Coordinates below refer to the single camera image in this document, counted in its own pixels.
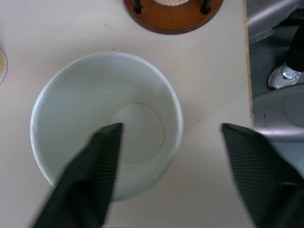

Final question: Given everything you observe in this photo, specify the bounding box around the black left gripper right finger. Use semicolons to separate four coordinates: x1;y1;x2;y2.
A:
221;123;304;228

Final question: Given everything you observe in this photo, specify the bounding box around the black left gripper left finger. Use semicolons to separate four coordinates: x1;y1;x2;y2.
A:
32;122;124;228

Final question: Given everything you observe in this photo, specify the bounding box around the white paper cup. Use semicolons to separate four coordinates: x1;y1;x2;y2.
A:
30;50;184;202

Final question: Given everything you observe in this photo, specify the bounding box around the ribbed paper cup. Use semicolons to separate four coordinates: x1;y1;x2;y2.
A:
153;0;190;6
0;49;9;84

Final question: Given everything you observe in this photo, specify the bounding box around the white sneaker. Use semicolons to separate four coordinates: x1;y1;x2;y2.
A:
268;63;302;90

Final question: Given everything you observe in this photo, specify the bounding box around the person's black trouser leg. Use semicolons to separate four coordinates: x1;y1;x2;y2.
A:
286;26;304;72

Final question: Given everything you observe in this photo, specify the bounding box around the wire cup holder wooden base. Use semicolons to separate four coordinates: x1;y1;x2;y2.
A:
123;0;224;36

